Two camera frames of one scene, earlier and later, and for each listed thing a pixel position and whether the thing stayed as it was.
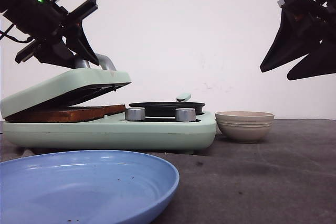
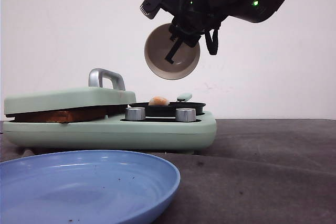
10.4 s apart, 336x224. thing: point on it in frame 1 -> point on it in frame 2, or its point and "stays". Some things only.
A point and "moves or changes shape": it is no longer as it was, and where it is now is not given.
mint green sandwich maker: [155, 133] stays
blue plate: [83, 187] stays
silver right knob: [185, 114] stays
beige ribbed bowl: [244, 126] -> [156, 47]
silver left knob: [135, 113] stays
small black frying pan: [168, 108] stays
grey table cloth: [289, 177] stays
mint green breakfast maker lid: [62, 88] moves or changes shape
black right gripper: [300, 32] -> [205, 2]
